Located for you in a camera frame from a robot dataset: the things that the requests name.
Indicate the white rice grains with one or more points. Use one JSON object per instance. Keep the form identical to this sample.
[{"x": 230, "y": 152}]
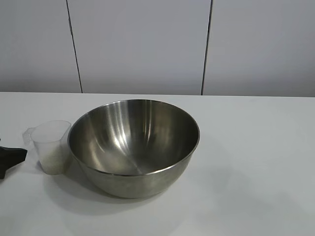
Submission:
[{"x": 55, "y": 163}]

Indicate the clear plastic measuring cup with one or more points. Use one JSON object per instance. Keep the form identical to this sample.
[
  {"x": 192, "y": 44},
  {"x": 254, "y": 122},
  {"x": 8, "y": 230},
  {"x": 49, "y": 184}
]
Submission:
[{"x": 49, "y": 137}]

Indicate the stainless steel mixing bowl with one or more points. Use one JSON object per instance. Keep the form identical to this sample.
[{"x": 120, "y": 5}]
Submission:
[{"x": 133, "y": 140}]

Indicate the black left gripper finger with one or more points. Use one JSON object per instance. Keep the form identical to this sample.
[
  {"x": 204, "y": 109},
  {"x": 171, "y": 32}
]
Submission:
[{"x": 11, "y": 156}]

